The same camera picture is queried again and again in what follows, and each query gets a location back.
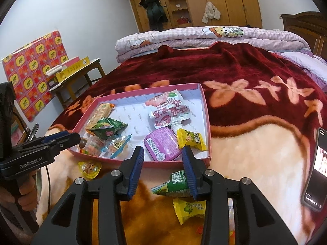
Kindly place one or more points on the yellow clear snack packet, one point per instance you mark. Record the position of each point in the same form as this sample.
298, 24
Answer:
89, 169

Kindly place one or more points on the lilac pillow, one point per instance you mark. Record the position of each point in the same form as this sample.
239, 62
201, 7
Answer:
306, 63

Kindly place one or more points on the person's left hand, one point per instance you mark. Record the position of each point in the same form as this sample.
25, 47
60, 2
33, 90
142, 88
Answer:
26, 190

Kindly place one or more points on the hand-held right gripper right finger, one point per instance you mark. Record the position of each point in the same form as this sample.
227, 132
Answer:
190, 173

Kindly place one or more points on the pink checked folded quilt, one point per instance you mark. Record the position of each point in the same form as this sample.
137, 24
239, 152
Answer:
255, 38

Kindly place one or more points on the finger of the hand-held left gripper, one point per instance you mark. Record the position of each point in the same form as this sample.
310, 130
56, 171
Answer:
66, 142
55, 136

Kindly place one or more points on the yellow cardboard box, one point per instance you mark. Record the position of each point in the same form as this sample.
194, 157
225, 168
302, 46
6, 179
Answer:
71, 69

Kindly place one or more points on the orange snack packet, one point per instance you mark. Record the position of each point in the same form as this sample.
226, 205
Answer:
101, 112

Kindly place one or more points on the pink jelly drink pouch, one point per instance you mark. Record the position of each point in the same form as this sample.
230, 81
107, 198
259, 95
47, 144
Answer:
166, 109

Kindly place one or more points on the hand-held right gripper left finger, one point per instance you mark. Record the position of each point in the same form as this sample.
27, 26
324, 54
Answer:
135, 171

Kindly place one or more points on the red and orange floral blanket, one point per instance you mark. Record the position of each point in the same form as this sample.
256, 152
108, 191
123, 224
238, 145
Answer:
255, 145

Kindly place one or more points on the dark hanging coat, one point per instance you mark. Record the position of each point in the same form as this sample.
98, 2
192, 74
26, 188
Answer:
154, 12

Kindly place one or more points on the clear orange gummy packet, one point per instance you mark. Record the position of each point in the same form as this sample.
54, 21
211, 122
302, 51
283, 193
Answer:
93, 146

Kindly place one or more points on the pink cardboard box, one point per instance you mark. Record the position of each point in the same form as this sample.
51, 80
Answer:
135, 122

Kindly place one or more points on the dark wooden headboard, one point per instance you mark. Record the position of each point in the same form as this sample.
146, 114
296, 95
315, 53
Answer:
306, 28

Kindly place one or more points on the wooden wardrobe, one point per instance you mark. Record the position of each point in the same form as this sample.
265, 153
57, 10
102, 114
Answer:
237, 0

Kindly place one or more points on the metal spring clip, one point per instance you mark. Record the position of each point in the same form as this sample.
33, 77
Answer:
33, 131

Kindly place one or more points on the red item on shelf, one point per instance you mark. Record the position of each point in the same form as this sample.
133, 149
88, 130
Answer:
183, 20

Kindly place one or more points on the white plastic item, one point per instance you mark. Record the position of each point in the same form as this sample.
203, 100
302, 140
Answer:
55, 70

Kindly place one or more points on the green snack packet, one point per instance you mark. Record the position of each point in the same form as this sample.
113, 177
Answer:
173, 183
107, 128

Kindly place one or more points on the black smartphone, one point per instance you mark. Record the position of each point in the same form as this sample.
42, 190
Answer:
315, 168

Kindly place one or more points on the burger gummy packet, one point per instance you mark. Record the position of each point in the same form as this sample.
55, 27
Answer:
231, 214

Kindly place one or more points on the beige hanging towel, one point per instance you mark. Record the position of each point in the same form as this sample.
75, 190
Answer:
210, 12

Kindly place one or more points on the clear candy packet blue edges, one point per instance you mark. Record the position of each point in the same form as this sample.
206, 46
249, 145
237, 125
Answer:
117, 144

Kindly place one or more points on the yellow lemon candy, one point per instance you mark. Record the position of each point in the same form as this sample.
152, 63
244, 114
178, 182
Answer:
190, 137
189, 209

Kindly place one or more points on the wooden side table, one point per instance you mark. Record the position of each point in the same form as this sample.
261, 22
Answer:
76, 81

